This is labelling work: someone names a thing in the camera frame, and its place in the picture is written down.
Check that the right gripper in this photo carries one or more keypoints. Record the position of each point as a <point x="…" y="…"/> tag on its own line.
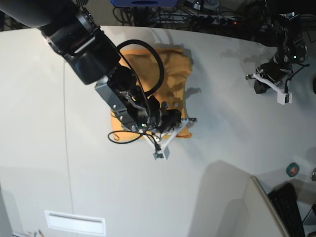
<point x="160" y="118"/>

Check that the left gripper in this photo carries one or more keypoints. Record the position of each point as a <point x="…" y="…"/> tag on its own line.
<point x="273" y="71"/>

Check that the yellow t-shirt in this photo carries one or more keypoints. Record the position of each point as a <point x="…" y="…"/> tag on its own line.
<point x="177" y="67"/>

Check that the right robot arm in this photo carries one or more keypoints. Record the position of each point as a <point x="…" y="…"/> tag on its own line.
<point x="72" y="33"/>

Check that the green tape roll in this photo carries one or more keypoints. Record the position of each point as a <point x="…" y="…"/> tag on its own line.
<point x="293" y="169"/>

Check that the black keyboard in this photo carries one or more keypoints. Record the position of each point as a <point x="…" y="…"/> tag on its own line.
<point x="284" y="201"/>

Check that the yellow pencil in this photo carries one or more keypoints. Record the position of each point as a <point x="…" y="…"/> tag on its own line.
<point x="40" y="233"/>

